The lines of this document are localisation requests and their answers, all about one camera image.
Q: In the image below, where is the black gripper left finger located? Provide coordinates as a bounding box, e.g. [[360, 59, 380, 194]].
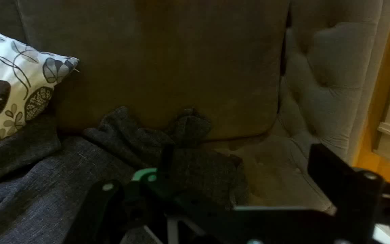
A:
[[63, 145, 231, 244]]

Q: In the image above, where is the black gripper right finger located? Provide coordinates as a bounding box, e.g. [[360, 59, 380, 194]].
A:
[[307, 144, 384, 244]]

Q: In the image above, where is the dark grey knitted blanket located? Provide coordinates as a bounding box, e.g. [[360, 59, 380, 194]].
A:
[[0, 107, 247, 244]]

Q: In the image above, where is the beige tufted sofa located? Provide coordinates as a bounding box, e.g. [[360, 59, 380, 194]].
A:
[[0, 0, 390, 210]]

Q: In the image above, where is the white floral patterned pillow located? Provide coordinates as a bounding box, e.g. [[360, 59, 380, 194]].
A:
[[0, 34, 78, 141]]

